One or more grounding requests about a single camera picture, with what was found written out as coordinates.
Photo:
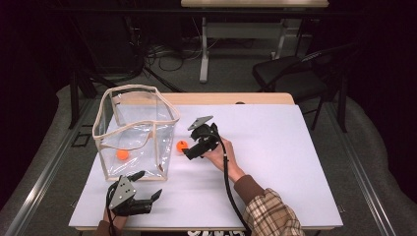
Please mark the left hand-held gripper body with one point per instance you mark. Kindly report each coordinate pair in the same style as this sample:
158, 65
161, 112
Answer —
123, 193

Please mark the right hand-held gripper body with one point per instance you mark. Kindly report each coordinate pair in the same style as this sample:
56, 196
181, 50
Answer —
206, 134

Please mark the marked orange table tennis ball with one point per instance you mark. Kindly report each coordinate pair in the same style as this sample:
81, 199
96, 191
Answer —
181, 146

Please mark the plain orange table tennis ball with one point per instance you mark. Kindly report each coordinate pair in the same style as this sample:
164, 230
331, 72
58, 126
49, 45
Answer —
122, 154

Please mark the clear plastic bag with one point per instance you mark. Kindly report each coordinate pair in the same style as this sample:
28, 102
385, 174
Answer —
137, 128

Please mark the person's right hand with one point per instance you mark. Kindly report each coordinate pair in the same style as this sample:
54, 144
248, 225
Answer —
218, 157

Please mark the person's left hand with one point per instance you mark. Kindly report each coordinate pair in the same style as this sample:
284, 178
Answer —
114, 220

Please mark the white table mat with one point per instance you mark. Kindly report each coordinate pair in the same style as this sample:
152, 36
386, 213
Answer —
268, 157

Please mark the black floor socket plate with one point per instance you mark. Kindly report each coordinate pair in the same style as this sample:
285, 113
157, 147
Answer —
81, 140

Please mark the black metal stand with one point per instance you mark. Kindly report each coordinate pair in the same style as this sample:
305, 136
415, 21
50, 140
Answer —
74, 98

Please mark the black folding chair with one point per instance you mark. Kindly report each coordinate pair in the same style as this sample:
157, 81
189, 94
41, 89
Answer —
288, 75

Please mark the silver floor rail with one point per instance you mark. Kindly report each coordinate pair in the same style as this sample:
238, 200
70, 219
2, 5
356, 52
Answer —
39, 183
364, 177

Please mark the desk with white metal frame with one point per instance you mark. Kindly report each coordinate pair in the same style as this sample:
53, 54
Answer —
242, 31

